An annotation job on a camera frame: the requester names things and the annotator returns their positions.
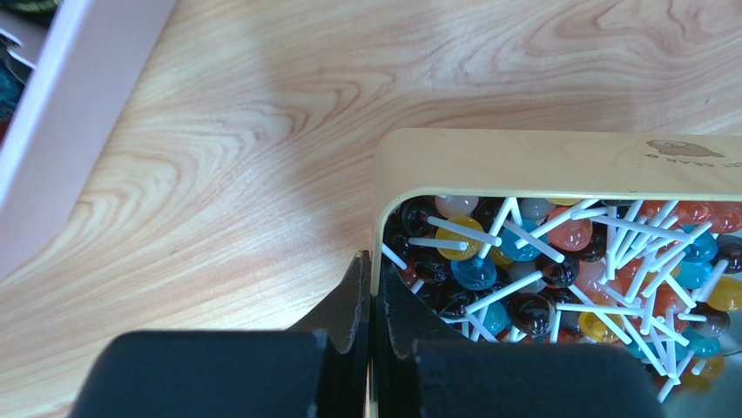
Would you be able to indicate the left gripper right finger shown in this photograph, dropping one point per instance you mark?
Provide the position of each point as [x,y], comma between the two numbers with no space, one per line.
[407,335]

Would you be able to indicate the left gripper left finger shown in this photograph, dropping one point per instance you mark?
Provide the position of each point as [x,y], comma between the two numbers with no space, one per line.
[341,321]

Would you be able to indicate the pink compartment organizer box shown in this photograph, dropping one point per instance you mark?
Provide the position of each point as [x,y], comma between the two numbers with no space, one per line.
[83,68]

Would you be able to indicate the gold tin of lollipops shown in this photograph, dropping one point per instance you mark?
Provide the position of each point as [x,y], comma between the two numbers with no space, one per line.
[589,274]

